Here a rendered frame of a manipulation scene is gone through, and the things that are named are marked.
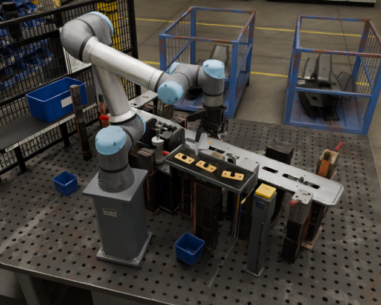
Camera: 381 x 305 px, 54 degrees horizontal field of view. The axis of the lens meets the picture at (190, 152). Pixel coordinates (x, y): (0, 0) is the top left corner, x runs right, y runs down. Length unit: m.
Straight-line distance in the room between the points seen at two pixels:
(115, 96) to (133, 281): 0.80
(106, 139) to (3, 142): 0.83
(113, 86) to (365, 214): 1.45
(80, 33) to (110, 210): 0.70
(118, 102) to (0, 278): 1.73
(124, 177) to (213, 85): 0.52
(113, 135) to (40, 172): 1.06
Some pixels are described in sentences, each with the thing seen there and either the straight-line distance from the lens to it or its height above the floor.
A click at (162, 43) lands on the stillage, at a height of 0.86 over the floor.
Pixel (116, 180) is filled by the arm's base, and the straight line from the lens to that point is 1.53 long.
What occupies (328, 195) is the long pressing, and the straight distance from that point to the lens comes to 1.77.
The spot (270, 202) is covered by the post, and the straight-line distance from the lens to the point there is 1.46.
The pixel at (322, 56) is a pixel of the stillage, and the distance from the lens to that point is 4.58.
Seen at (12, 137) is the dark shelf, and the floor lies 1.03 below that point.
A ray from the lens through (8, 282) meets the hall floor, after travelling 2.86.
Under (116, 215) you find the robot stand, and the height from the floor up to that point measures 1.00.
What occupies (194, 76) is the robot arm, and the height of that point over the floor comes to 1.57.
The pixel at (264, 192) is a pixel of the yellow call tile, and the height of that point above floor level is 1.16.
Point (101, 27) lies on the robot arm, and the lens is 1.46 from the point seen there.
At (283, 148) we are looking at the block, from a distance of 1.96.
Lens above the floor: 2.09
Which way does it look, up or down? 34 degrees down
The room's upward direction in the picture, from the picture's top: straight up
